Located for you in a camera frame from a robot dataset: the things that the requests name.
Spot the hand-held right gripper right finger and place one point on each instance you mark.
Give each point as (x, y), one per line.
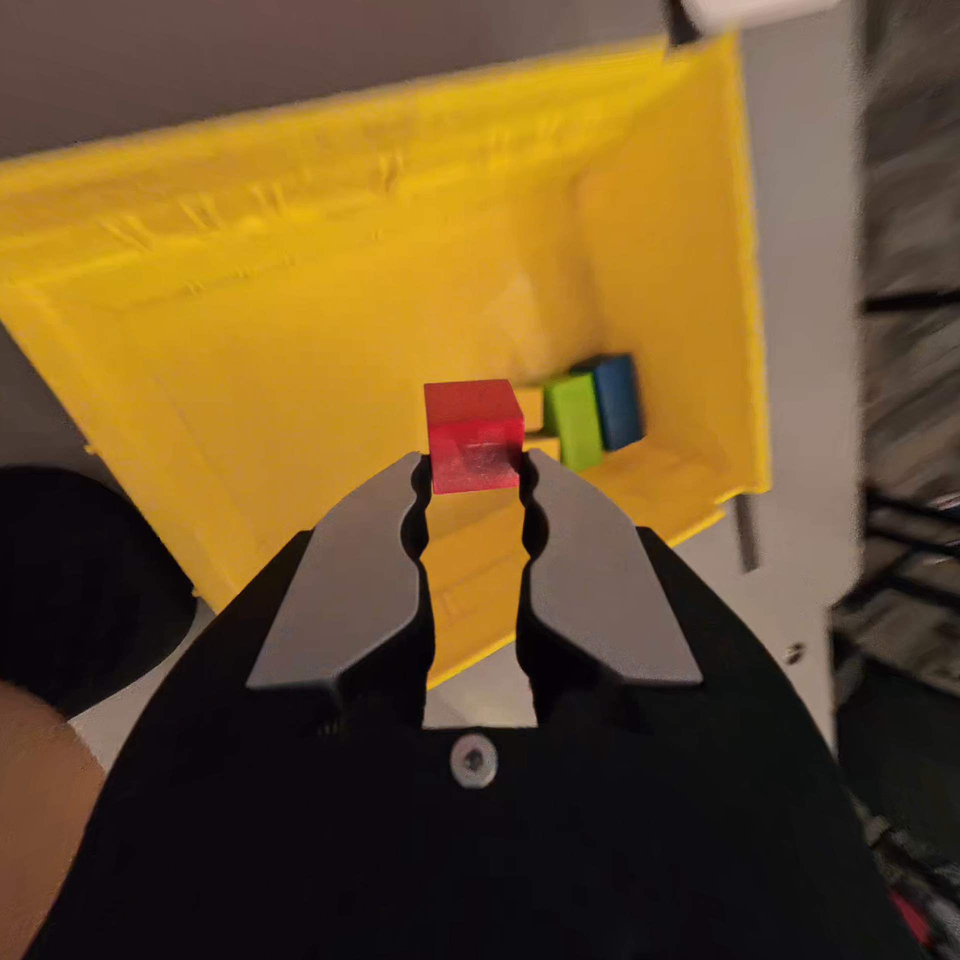
(607, 592)

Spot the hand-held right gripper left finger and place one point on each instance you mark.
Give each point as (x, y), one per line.
(337, 592)

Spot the yellow wooden cube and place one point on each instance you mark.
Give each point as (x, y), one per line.
(544, 448)
(531, 409)

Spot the red wooden cube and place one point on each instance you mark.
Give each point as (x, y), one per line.
(472, 435)

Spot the yellow plastic bin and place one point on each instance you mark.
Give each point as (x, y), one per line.
(262, 337)

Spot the long green wooden block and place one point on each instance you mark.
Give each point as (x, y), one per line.
(574, 424)

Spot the long dark blue wooden block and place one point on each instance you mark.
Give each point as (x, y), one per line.
(619, 405)

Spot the black wrist rest pad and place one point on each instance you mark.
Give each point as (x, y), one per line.
(90, 585)

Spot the person's leg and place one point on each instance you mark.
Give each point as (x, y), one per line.
(37, 825)

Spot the white board stand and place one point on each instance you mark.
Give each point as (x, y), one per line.
(750, 11)

